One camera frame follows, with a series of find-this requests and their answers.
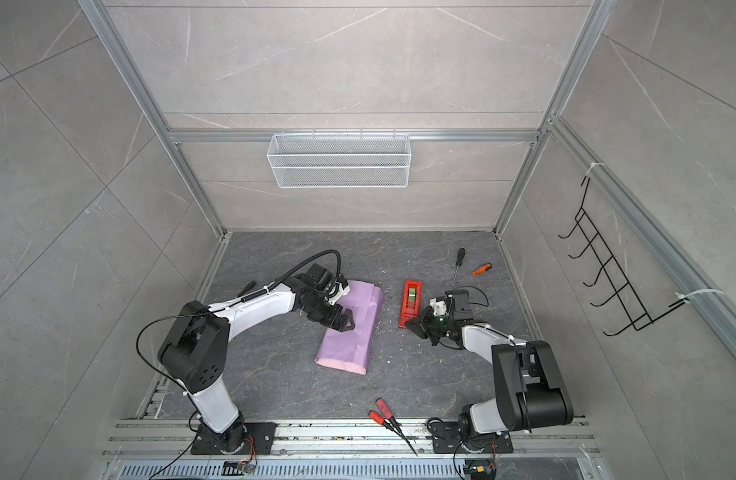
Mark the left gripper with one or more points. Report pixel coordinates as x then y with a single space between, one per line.
335 321

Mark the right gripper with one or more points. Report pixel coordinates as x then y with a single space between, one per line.
423 325

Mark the pink wrapping paper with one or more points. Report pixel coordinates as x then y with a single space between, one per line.
349 351

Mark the red tape dispenser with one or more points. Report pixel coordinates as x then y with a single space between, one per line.
411 301

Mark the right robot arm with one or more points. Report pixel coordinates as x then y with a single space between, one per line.
529 389

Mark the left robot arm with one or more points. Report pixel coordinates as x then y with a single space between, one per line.
193 354

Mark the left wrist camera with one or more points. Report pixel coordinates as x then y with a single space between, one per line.
328 285

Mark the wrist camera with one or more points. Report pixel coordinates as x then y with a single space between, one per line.
328 285
453 305

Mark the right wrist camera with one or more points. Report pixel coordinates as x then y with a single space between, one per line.
453 305

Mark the black handled screwdriver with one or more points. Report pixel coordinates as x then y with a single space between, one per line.
461 253

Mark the orange handled screwdriver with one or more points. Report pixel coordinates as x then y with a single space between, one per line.
482 269

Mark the red handled screwdriver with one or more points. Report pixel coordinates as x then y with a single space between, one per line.
387 424

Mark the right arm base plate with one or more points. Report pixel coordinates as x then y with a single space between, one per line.
447 438

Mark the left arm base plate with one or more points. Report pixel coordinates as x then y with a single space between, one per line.
239 439

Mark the white wire mesh basket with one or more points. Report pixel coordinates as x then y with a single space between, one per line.
340 160

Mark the black wire hook rack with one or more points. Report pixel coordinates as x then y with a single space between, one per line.
611 272

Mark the aluminium mounting rail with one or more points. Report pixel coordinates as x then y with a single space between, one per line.
339 438

